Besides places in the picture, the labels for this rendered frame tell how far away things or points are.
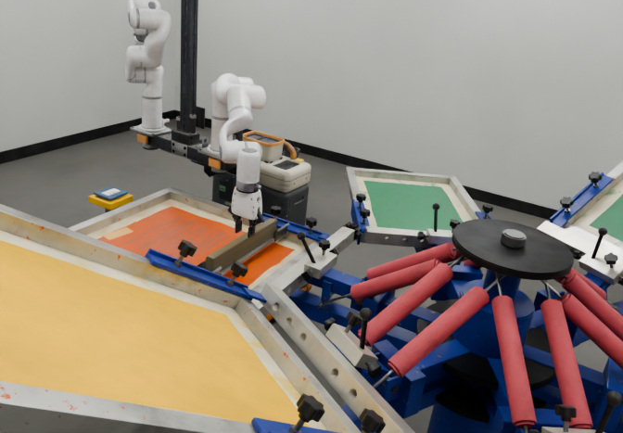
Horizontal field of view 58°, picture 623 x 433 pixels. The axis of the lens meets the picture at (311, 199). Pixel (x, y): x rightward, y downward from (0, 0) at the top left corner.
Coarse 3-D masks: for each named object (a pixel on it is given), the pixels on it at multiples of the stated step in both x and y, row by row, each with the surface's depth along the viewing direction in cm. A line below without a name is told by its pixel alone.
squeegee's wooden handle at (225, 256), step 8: (264, 224) 204; (272, 224) 207; (256, 232) 198; (264, 232) 203; (272, 232) 208; (240, 240) 191; (248, 240) 195; (256, 240) 199; (264, 240) 205; (224, 248) 184; (232, 248) 186; (240, 248) 191; (248, 248) 196; (208, 256) 179; (216, 256) 179; (224, 256) 183; (232, 256) 187; (240, 256) 192; (208, 264) 179; (216, 264) 180; (224, 264) 185
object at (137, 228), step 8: (136, 224) 217; (136, 232) 211; (144, 232) 212; (104, 240) 203; (112, 240) 203; (120, 240) 204; (128, 248) 199; (136, 248) 199; (144, 256) 195; (200, 256) 199; (232, 272) 191; (248, 272) 192; (256, 272) 193; (264, 272) 194; (240, 280) 187; (248, 280) 188
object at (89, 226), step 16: (160, 192) 239; (176, 192) 240; (128, 208) 221; (144, 208) 229; (208, 208) 233; (224, 208) 230; (80, 224) 205; (96, 224) 208; (304, 256) 199; (256, 288) 177
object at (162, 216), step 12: (156, 216) 225; (168, 216) 226; (192, 216) 228; (216, 228) 220; (228, 228) 221; (228, 240) 212; (264, 252) 206; (276, 252) 207; (288, 252) 208; (252, 264) 197; (264, 264) 198; (276, 264) 199
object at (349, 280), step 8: (328, 272) 181; (336, 272) 181; (312, 280) 181; (320, 280) 180; (328, 280) 178; (336, 280) 177; (344, 280) 177; (352, 280) 177; (360, 280) 178; (336, 288) 178; (344, 288) 176
